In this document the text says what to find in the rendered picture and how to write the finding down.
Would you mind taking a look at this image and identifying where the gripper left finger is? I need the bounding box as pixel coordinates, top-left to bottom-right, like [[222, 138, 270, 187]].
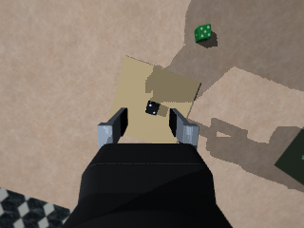
[[97, 107, 128, 150]]

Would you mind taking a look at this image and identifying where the green die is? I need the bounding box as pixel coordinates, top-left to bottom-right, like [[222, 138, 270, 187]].
[[195, 24, 212, 43]]

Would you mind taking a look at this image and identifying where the tan flat mat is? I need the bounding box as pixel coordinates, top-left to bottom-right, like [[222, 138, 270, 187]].
[[109, 56, 200, 143]]

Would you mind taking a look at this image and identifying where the black die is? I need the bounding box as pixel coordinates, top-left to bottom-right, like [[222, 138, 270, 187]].
[[145, 101, 159, 116]]

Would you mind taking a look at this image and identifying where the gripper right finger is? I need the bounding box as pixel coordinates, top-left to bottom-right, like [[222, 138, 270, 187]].
[[169, 108, 200, 149]]

